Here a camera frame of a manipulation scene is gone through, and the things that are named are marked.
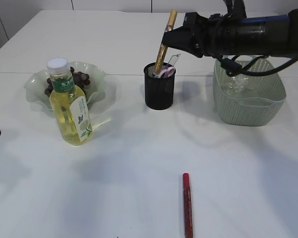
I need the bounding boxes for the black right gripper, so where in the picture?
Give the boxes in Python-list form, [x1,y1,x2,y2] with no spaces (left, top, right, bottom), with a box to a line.
[161,12,228,58]

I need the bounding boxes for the transparent plastic ruler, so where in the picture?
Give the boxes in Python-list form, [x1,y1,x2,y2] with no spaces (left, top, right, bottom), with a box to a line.
[167,54,181,67]

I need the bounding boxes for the gold glitter pen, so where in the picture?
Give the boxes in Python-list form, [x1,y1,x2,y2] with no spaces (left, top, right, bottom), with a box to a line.
[153,10,178,76]

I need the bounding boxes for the pink scissors with cover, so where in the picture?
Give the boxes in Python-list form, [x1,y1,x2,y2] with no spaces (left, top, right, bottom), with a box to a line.
[158,66,175,78]

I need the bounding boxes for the clear plastic sheet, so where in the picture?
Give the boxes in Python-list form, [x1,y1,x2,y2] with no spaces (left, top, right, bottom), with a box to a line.
[221,75,254,97]

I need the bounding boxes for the purple artificial grape bunch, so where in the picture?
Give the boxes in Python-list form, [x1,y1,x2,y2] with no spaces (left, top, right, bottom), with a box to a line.
[44,66,91,97]

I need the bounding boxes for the yellow tea plastic bottle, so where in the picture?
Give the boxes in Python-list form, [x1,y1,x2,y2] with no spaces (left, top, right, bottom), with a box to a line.
[46,58,92,146]

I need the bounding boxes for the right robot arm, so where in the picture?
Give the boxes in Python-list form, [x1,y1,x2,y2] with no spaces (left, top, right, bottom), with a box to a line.
[162,0,298,58]

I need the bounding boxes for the black mesh pen holder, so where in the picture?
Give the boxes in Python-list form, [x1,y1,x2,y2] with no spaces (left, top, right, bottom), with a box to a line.
[144,62,176,110]

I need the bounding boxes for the green plastic woven basket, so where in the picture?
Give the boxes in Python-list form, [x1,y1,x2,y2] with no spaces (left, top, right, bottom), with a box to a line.
[213,61,286,126]

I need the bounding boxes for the green wavy glass plate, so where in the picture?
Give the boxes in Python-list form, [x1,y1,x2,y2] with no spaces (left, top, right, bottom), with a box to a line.
[24,61,107,110]

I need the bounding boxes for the red glitter pen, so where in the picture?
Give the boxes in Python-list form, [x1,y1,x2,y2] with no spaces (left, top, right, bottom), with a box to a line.
[183,173,194,238]

